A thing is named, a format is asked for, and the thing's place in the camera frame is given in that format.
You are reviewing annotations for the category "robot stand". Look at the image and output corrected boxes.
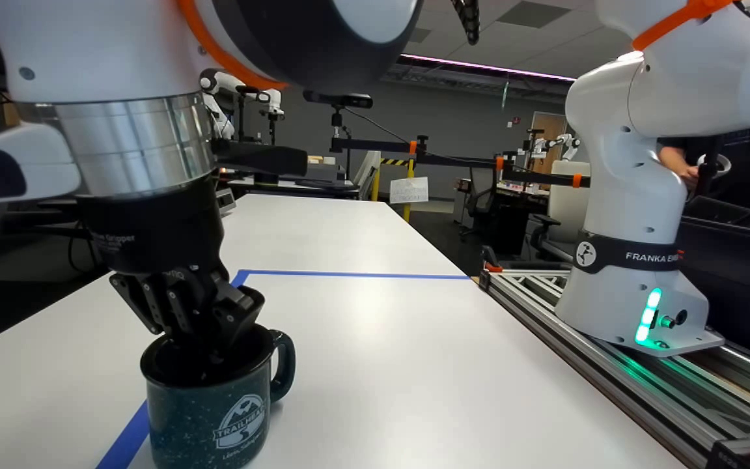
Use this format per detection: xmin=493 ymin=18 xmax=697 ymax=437
xmin=478 ymin=266 xmax=750 ymax=469

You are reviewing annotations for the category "dark background desk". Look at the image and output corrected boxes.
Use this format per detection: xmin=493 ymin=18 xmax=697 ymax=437
xmin=227 ymin=173 xmax=361 ymax=200

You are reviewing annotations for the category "yellow and black barrier post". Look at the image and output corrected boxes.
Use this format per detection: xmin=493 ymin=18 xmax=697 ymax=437
xmin=371 ymin=157 xmax=416 ymax=223

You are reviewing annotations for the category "dark green speckled mug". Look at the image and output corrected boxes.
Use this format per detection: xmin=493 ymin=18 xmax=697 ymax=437
xmin=140 ymin=323 xmax=297 ymax=469

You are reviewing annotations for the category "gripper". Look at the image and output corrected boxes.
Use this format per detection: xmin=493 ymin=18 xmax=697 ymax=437
xmin=77 ymin=173 xmax=266 ymax=358

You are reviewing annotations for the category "brown door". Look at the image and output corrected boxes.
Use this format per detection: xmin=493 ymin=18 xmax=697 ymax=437
xmin=530 ymin=111 xmax=568 ymax=177

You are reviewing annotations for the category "person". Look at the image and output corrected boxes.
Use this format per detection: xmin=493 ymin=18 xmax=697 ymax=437
xmin=658 ymin=135 xmax=702 ymax=191

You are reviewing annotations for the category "white paper sign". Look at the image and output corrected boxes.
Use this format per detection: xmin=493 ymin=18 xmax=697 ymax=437
xmin=389 ymin=177 xmax=430 ymax=205

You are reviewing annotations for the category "hand controller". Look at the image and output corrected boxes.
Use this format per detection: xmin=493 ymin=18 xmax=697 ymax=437
xmin=697 ymin=153 xmax=732 ymax=197

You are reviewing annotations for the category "black office chair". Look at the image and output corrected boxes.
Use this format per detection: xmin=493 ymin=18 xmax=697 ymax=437
xmin=460 ymin=167 xmax=501 ymax=240

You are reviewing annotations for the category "white office chair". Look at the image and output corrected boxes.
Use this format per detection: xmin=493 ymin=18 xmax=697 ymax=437
xmin=523 ymin=160 xmax=592 ymax=263

